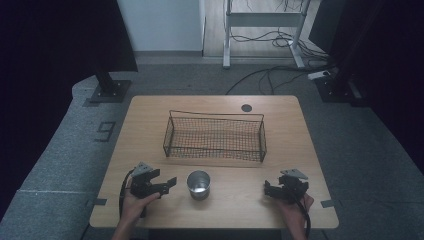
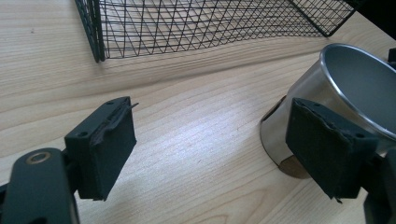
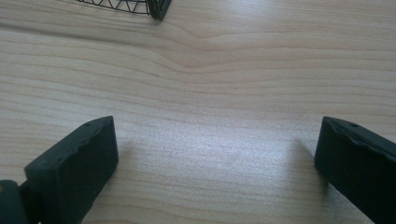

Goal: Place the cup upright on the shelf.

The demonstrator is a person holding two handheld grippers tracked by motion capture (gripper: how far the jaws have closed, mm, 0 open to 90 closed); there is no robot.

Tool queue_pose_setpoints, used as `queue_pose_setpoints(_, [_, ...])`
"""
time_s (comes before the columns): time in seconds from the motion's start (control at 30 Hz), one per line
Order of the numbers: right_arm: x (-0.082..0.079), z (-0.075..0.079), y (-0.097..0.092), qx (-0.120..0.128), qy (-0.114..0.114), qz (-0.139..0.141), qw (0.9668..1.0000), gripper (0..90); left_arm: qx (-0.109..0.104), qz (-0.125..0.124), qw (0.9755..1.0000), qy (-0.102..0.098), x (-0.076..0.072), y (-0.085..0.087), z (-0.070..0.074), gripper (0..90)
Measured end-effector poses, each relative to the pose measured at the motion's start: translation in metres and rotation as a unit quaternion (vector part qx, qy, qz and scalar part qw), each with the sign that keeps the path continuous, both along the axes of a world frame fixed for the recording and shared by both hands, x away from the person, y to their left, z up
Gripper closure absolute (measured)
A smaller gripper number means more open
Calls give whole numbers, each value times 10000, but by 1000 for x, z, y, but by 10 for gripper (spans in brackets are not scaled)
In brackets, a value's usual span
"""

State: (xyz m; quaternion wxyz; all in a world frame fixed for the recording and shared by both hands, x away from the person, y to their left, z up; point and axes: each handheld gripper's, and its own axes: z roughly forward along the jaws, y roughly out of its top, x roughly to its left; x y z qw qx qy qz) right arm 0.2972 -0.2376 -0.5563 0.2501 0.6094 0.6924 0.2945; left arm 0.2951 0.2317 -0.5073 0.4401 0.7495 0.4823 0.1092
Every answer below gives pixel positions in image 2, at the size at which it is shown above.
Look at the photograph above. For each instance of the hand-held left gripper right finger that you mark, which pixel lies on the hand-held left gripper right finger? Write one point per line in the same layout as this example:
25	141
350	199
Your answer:
327	149

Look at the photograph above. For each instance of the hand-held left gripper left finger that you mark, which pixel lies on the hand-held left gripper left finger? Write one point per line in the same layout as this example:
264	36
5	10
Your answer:
102	155

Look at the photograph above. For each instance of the stainless steel cup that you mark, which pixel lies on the stainless steel cup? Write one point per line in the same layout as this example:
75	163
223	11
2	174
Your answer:
351	81

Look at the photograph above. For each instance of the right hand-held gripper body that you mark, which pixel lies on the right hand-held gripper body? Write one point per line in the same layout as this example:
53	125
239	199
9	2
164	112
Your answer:
392	56

